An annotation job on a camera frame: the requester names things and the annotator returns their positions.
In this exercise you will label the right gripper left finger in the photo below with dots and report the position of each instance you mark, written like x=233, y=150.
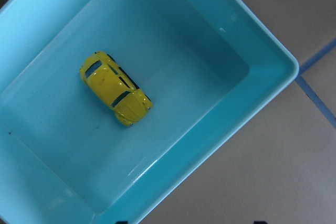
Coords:
x=122, y=222

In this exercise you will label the yellow beetle toy car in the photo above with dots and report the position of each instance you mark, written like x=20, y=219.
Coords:
x=112, y=85

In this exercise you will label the light blue plastic bin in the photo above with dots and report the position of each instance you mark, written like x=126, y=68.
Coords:
x=207, y=65

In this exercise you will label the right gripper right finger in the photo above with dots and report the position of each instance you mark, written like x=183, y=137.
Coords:
x=260, y=222

